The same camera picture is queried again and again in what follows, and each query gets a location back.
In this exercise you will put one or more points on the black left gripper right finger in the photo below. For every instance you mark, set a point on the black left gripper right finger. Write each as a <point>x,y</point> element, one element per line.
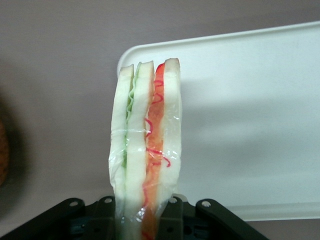
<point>205,220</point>

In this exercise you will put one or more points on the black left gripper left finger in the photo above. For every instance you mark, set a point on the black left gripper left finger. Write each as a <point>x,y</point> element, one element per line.
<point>75,220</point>

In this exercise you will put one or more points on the triangle sandwich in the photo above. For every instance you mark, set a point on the triangle sandwich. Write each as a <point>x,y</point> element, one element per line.
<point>140,130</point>

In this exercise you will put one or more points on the round brown wicker basket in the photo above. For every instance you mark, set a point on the round brown wicker basket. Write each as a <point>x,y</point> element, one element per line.
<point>3,155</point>

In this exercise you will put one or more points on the beige rectangular tray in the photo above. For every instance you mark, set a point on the beige rectangular tray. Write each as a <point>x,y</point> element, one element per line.
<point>237,112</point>

